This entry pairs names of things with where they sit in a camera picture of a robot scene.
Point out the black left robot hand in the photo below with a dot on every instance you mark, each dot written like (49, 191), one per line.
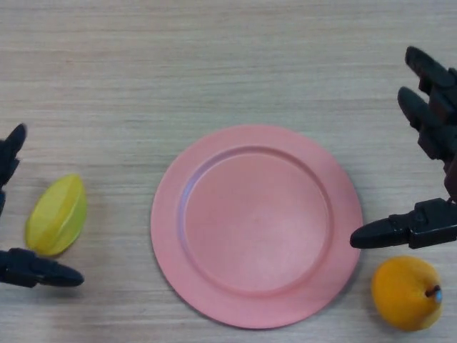
(32, 271)

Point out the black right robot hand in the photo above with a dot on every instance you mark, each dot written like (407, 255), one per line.
(439, 132)

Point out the yellow starfruit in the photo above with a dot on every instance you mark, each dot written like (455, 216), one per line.
(55, 218)

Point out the pink round plate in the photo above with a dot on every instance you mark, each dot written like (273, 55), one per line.
(257, 228)

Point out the orange pear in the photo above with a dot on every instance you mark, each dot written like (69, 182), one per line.
(401, 291)

